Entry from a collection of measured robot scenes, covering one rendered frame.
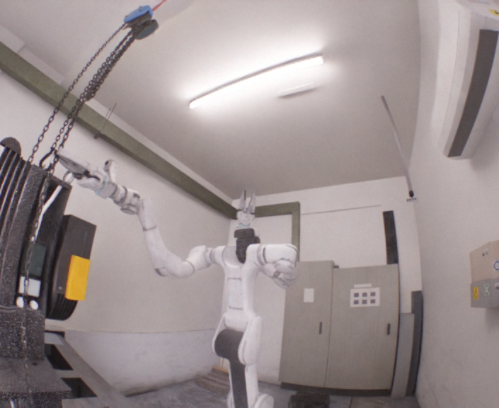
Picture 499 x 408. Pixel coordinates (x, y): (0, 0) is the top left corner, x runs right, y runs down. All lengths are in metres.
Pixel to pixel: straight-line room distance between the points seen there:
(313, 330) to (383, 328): 0.83
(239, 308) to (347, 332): 1.98
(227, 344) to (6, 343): 0.92
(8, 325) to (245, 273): 1.01
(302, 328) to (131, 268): 2.09
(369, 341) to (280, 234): 1.95
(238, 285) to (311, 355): 2.10
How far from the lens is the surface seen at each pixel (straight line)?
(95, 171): 0.75
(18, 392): 0.82
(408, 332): 2.95
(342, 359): 2.98
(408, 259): 3.17
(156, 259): 0.95
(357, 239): 3.19
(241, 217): 1.34
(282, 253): 0.98
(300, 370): 3.12
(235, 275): 1.09
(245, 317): 1.10
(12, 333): 1.00
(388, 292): 2.88
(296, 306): 3.00
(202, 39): 1.82
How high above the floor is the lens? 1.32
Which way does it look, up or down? 22 degrees up
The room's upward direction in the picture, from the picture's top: 5 degrees clockwise
